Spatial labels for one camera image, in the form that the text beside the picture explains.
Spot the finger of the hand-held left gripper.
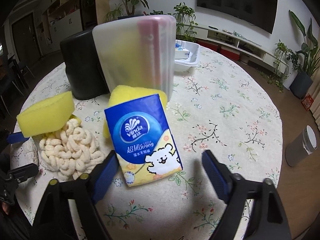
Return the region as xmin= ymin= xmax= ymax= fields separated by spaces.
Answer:
xmin=0 ymin=128 xmax=30 ymax=145
xmin=7 ymin=163 xmax=40 ymax=183

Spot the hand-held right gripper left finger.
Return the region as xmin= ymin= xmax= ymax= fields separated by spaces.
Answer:
xmin=32 ymin=150 xmax=119 ymax=240

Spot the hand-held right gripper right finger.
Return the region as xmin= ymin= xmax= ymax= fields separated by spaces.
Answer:
xmin=201 ymin=150 xmax=292 ymax=240

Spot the yellow sponge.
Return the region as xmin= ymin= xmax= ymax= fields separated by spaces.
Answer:
xmin=16 ymin=91 xmax=75 ymax=138
xmin=103 ymin=85 xmax=168 ymax=139

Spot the cream chenille cloth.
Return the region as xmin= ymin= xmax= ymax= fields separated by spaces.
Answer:
xmin=39 ymin=119 xmax=105 ymax=181

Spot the blue tissue pack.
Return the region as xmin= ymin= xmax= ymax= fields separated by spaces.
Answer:
xmin=104 ymin=94 xmax=183 ymax=187

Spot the white plastic basket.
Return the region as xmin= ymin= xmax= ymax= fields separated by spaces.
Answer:
xmin=174 ymin=39 xmax=202 ymax=72

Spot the dark dining chair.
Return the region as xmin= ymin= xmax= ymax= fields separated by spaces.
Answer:
xmin=14 ymin=59 xmax=36 ymax=96

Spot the grey cylindrical bin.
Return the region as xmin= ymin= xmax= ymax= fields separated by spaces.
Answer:
xmin=285 ymin=125 xmax=318 ymax=167

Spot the black cylindrical container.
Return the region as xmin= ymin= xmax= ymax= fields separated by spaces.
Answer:
xmin=59 ymin=29 xmax=110 ymax=101

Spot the small red box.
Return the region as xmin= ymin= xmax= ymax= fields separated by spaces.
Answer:
xmin=301 ymin=94 xmax=315 ymax=111

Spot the red storage box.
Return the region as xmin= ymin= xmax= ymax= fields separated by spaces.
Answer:
xmin=196 ymin=38 xmax=220 ymax=50
xmin=219 ymin=46 xmax=237 ymax=60

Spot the translucent plastic container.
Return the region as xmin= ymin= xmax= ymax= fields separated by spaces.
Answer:
xmin=92 ymin=14 xmax=177 ymax=103

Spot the dark grey plant pot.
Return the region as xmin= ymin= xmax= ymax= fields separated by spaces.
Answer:
xmin=290 ymin=70 xmax=314 ymax=99

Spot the small white blue packet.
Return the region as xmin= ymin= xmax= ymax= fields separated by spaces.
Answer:
xmin=175 ymin=43 xmax=192 ymax=60

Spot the vine plant on cabinet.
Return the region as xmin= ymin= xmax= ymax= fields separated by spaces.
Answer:
xmin=267 ymin=39 xmax=300 ymax=90

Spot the white television cabinet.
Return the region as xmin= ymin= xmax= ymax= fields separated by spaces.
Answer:
xmin=175 ymin=22 xmax=298 ymax=80

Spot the large leaf houseplant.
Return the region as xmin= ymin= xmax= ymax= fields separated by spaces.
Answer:
xmin=289 ymin=10 xmax=320 ymax=78

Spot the trailing green houseplant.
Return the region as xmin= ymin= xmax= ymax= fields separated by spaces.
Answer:
xmin=173 ymin=2 xmax=198 ymax=43

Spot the white wall cabinet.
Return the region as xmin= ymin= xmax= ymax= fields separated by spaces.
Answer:
xmin=41 ymin=0 xmax=83 ymax=46

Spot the black wall television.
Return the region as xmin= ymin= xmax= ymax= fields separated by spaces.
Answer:
xmin=196 ymin=0 xmax=278 ymax=34

